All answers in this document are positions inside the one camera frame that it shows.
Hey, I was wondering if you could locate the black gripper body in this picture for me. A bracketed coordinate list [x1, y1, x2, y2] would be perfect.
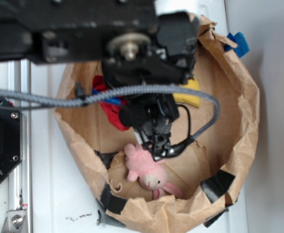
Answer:
[119, 94, 181, 162]

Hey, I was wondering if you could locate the red paper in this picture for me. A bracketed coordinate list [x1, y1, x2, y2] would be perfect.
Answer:
[92, 75, 129, 131]

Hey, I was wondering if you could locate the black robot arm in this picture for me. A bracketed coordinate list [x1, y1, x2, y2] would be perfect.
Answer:
[0, 0, 200, 94]

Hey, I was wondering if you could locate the yellow sponge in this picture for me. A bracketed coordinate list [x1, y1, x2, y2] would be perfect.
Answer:
[173, 79, 201, 108]

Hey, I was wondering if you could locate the pink plush bunny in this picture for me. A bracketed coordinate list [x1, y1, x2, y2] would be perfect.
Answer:
[124, 143, 183, 200]

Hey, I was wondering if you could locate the brown paper bag bin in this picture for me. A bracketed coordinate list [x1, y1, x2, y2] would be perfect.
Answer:
[54, 17, 260, 233]

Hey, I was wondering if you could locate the black tape left bottom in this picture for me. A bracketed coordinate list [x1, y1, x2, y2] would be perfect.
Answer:
[99, 183, 128, 215]

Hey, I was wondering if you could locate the black tape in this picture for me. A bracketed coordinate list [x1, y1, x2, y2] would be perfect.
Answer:
[200, 170, 235, 203]
[99, 183, 128, 215]

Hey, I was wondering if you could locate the black tape right bottom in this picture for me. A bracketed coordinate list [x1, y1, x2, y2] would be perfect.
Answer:
[200, 170, 235, 203]

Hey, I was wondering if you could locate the blue tape right piece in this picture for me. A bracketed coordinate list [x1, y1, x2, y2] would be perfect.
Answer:
[224, 32, 250, 58]

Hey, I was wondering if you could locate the grey braided cable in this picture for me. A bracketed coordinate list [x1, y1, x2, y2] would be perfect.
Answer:
[0, 84, 221, 156]

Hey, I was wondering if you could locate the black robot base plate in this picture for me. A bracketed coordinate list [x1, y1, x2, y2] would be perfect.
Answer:
[0, 97, 22, 184]

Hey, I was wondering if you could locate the aluminium rail frame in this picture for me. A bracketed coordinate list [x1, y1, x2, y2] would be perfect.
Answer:
[0, 59, 33, 233]

